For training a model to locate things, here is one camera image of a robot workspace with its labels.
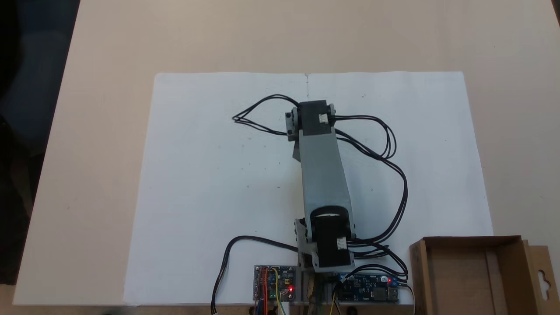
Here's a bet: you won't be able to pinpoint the black power cable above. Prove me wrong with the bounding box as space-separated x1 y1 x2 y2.
211 235 303 315

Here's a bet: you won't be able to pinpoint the orange red jumper wires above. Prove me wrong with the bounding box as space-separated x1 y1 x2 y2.
255 267 270 315

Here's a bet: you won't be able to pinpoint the black servo cable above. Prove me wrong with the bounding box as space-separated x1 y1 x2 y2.
231 94 302 137
334 114 410 281

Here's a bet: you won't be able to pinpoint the yellow jumper wire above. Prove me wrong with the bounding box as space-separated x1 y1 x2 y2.
270 267 290 315

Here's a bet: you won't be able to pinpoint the small motor driver board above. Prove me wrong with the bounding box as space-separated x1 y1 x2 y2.
253 264 298 303

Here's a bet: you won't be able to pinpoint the brown cardboard box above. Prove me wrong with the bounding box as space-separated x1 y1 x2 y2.
409 235 555 315

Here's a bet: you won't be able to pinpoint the white paper sheet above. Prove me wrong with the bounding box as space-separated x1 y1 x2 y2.
123 71 494 306

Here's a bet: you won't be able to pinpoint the blue circuit board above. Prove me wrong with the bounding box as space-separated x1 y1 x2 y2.
336 272 400 303

